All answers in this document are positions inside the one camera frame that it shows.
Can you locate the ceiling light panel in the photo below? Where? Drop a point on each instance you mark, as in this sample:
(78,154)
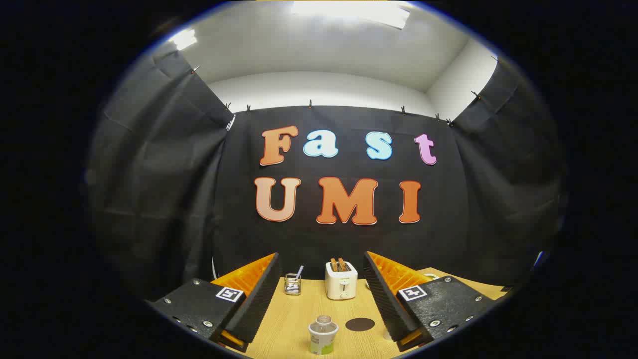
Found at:
(183,39)
(349,11)

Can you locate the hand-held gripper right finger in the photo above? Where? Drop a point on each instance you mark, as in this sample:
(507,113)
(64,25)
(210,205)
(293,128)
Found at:
(386,299)

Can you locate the clear juice bottle green label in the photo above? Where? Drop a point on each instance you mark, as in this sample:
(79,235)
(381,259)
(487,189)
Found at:
(323,336)

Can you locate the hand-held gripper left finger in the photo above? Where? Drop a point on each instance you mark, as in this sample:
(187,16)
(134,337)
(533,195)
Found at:
(259,299)

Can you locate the black backdrop cloth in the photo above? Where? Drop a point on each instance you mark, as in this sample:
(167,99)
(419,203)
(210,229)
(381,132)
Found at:
(239,239)

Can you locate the white toaster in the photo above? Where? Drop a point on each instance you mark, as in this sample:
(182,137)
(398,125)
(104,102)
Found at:
(341,285)

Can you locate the dark brown round coaster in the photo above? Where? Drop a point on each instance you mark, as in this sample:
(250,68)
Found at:
(360,324)

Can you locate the wooden table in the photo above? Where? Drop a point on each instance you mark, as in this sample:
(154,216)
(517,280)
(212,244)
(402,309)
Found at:
(294,319)

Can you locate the metal spoon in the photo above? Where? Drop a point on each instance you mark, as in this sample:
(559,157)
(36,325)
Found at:
(299,271)

